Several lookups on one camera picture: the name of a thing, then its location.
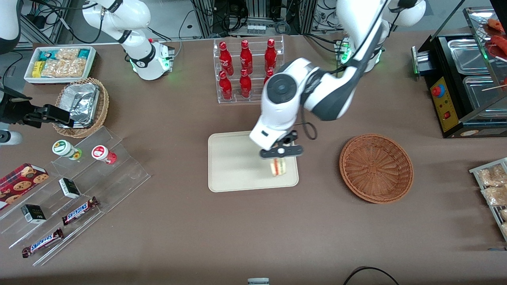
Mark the red sausage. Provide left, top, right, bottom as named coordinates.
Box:
left=490, top=35, right=507, bottom=61
left=488, top=18, right=507, bottom=34

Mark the green yogurt cup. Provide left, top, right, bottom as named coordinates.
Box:
left=52, top=140, right=83, bottom=161

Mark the triangular sandwich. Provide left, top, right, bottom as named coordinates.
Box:
left=270, top=158, right=288, bottom=177

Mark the black cable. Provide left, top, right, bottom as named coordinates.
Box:
left=342, top=266, right=401, bottom=285

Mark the light wicker basket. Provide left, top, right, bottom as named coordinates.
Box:
left=52, top=78, right=110, bottom=139

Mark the small clear snack bag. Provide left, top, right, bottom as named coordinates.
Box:
left=55, top=48, right=80, bottom=61

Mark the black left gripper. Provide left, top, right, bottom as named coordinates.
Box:
left=259, top=130, right=304, bottom=165

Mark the steel warmer pan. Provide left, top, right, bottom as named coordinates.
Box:
left=447, top=38, right=492, bottom=75
left=462, top=75, right=507, bottom=119

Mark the black food warmer cabinet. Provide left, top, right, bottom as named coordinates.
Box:
left=411, top=6, right=507, bottom=139

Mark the brown wicker basket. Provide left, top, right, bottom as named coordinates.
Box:
left=339, top=134, right=414, bottom=205

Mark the beige plastic tray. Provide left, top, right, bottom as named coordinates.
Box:
left=208, top=131, right=299, bottom=193

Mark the red cookie box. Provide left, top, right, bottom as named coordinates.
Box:
left=0, top=163, right=50, bottom=211

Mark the clear acrylic bottle rack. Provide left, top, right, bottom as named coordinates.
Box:
left=213, top=35, right=285, bottom=105

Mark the large clear snack bag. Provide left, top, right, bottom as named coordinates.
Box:
left=41, top=58, right=88, bottom=78

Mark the red yogurt cup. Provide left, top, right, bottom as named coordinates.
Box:
left=91, top=145, right=118, bottom=165

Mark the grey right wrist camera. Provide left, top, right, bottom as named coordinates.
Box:
left=0, top=130, right=23, bottom=146

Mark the snickers chocolate bar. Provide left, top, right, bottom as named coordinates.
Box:
left=21, top=228, right=64, bottom=258
left=61, top=196, right=99, bottom=226

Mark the aluminium foil container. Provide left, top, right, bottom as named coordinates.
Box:
left=58, top=83, right=100, bottom=129

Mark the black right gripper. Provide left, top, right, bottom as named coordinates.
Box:
left=0, top=88, right=76, bottom=129

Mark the clear acrylic stepped shelf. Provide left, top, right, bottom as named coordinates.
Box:
left=0, top=126, right=151, bottom=267

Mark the small black box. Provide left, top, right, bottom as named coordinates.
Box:
left=20, top=204, right=47, bottom=225
left=58, top=178, right=81, bottom=199

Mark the grey wire rack tray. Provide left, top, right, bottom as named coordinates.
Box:
left=469, top=157, right=507, bottom=242

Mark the white plastic snack bin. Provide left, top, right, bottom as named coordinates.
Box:
left=24, top=46, right=97, bottom=85

